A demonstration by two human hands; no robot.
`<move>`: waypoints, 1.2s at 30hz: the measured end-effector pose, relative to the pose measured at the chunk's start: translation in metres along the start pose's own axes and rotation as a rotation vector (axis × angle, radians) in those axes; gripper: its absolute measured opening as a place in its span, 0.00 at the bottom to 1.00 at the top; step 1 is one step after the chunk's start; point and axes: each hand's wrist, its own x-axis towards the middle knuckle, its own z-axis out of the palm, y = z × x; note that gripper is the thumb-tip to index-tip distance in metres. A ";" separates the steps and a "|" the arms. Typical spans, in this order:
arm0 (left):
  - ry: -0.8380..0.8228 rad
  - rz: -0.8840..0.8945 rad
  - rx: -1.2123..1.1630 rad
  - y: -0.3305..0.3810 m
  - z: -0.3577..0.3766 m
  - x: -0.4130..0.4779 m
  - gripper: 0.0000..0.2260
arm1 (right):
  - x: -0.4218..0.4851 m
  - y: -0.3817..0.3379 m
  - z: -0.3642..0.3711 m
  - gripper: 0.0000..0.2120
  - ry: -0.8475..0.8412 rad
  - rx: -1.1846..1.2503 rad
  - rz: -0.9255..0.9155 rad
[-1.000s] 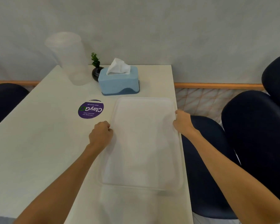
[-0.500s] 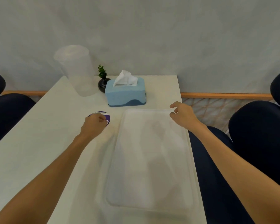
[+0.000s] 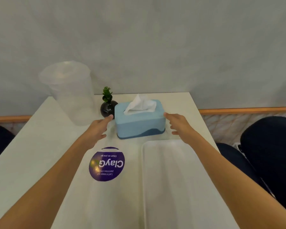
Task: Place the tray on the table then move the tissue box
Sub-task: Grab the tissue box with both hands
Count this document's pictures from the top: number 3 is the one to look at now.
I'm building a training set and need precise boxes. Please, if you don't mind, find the round purple sticker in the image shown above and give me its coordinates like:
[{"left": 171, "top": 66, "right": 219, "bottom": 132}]
[{"left": 89, "top": 147, "right": 125, "bottom": 182}]

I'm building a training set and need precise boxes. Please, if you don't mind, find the wooden wall rail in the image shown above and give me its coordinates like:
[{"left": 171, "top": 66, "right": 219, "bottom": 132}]
[{"left": 0, "top": 107, "right": 286, "bottom": 123}]

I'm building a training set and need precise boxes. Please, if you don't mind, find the white tissue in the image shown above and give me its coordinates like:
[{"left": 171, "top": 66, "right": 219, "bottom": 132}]
[{"left": 123, "top": 94, "right": 157, "bottom": 116}]

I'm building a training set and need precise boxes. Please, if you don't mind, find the person's left hand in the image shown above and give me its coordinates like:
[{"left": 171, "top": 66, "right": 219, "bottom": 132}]
[{"left": 82, "top": 114, "right": 114, "bottom": 149}]

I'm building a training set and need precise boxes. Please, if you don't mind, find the black round vase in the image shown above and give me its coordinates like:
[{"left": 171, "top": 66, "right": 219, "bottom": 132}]
[{"left": 100, "top": 100, "right": 118, "bottom": 117}]

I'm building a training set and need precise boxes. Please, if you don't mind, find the person's right hand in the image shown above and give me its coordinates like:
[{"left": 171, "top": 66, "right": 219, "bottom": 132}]
[{"left": 163, "top": 112, "right": 200, "bottom": 144}]

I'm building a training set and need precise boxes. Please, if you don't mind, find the dark blue chair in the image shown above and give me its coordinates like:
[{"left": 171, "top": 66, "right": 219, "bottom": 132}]
[{"left": 216, "top": 116, "right": 286, "bottom": 218}]

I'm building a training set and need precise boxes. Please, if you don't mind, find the clear plastic cup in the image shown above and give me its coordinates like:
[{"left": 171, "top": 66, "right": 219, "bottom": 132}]
[{"left": 39, "top": 61, "right": 96, "bottom": 126}]

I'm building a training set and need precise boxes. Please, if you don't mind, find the person's left forearm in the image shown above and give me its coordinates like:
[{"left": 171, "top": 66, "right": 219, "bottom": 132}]
[{"left": 0, "top": 137, "right": 96, "bottom": 229}]

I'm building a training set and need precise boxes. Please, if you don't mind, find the white plastic tray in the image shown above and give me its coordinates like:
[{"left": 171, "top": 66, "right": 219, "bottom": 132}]
[{"left": 142, "top": 140, "right": 240, "bottom": 229}]

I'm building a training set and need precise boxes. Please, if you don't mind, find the person's right forearm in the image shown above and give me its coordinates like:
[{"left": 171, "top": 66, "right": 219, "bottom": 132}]
[{"left": 186, "top": 135, "right": 286, "bottom": 229}]

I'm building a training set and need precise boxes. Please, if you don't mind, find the small green plant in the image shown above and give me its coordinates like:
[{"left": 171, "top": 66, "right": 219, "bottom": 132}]
[{"left": 102, "top": 87, "right": 113, "bottom": 103}]

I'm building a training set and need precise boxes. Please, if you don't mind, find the blue tissue box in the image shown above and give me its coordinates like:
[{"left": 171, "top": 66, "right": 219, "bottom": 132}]
[{"left": 114, "top": 100, "right": 166, "bottom": 140}]

